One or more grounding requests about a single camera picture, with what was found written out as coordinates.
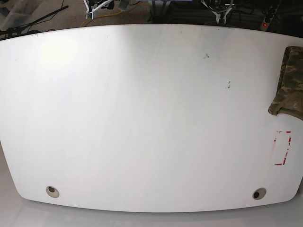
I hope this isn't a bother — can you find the camouflage T-shirt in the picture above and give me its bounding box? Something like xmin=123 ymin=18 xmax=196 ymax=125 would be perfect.
xmin=268 ymin=46 xmax=303 ymax=120

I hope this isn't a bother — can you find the red tape rectangle marking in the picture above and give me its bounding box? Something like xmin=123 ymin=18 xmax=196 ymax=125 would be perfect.
xmin=272 ymin=131 xmax=292 ymax=166

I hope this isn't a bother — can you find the black tripod on floor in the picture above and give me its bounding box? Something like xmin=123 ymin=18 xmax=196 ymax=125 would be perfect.
xmin=0 ymin=5 xmax=69 ymax=40

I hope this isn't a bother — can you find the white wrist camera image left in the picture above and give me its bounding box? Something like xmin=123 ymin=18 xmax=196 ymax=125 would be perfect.
xmin=83 ymin=0 xmax=113 ymax=19

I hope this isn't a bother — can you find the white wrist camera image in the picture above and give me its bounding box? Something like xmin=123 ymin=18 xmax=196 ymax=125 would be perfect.
xmin=200 ymin=0 xmax=236 ymax=25
xmin=83 ymin=0 xmax=113 ymax=19

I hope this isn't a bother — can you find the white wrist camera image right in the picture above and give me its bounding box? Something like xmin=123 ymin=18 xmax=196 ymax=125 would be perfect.
xmin=200 ymin=0 xmax=236 ymax=25

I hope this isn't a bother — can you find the left table cable grommet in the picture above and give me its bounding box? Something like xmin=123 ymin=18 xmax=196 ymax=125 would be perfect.
xmin=46 ymin=186 xmax=60 ymax=198

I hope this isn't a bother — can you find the table cable grommet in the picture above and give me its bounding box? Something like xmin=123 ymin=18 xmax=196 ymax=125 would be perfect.
xmin=252 ymin=188 xmax=267 ymax=200
xmin=46 ymin=186 xmax=60 ymax=198

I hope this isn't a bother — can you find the right table cable grommet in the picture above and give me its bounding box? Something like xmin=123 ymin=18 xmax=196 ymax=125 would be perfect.
xmin=252 ymin=188 xmax=267 ymax=200

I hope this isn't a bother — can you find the black power strip red switch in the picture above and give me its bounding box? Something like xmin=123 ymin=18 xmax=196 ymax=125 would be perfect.
xmin=260 ymin=0 xmax=281 ymax=31

